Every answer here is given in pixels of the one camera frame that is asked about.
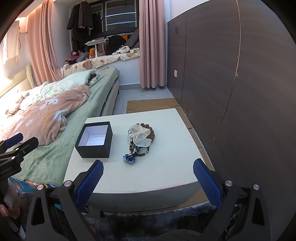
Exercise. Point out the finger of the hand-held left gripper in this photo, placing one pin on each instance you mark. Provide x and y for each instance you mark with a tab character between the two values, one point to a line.
27	144
12	140

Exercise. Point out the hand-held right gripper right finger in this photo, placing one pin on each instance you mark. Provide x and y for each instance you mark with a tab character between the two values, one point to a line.
205	183

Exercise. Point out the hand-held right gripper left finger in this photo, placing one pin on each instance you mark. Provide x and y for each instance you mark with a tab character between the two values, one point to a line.
90	183

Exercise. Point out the black jewelry box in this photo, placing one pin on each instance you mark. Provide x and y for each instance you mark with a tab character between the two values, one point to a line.
92	151

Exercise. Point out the blue knot ornament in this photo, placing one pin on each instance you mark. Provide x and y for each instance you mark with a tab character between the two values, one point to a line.
130	159

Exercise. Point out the cream cloth pouch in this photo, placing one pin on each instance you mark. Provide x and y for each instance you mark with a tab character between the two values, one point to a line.
141	135

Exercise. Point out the person's left hand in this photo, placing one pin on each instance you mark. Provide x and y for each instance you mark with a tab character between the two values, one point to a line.
12	210

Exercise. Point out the blue cartoon print sheet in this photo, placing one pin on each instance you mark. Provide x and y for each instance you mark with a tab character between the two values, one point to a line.
23	183

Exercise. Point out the bed with green sheet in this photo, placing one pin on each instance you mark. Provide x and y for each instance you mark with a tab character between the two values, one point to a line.
46	166

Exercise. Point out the pink printed fleece blanket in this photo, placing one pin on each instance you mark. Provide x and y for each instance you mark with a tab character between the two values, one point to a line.
46	120

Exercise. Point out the white low table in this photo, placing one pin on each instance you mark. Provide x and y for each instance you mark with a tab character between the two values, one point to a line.
138	199

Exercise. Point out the beige headboard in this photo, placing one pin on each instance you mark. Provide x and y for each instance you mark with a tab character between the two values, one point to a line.
16	80

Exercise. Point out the dark fluffy rug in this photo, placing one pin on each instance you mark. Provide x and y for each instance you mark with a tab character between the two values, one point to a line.
138	221

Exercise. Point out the light green duvet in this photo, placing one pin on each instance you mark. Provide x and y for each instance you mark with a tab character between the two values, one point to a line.
69	81

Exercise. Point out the hanging white cloth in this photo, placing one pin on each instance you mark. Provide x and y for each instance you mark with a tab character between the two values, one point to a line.
10	46

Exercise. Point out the pink curtain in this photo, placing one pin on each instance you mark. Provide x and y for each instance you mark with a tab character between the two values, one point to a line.
151	46
44	46

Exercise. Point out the pile of plush toys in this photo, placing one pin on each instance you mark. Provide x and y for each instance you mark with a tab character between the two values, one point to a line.
74	56

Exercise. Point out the printed window seat mat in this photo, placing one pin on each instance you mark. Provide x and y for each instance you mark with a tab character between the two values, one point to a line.
104	61

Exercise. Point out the white folding desk lamp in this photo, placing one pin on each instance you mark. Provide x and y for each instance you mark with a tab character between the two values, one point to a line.
93	52

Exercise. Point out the hanging black jacket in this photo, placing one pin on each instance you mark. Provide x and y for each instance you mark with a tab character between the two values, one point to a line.
73	18

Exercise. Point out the black cloth heap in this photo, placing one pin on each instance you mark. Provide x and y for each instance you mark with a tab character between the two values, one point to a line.
116	44

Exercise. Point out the hanging black coat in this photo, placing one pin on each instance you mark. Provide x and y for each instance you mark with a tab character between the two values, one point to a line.
96	23

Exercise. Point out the hanging grey coat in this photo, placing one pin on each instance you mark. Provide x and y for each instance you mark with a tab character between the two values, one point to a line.
84	14

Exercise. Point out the grey pillow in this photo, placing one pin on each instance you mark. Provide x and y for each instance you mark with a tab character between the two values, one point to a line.
133	38

